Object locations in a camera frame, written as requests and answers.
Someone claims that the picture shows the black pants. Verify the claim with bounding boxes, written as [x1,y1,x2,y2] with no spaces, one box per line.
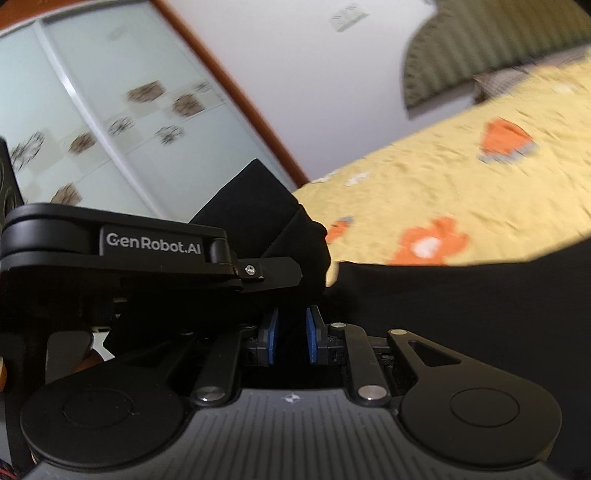
[193,161,590,479]

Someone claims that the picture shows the striped pillow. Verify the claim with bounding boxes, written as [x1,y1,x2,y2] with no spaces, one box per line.
[473,45,589,104]

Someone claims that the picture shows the yellow bedsheet with orange prints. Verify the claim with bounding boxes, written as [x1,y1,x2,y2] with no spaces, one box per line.
[297,60,590,282]

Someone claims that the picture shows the olive padded headboard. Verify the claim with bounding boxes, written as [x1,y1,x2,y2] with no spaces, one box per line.
[402,0,590,116]

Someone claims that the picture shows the frosted glass wardrobe door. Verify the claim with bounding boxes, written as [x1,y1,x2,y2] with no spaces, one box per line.
[1,1,296,221]

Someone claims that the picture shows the white wall socket plate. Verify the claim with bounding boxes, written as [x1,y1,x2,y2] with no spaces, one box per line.
[329,3,369,33]

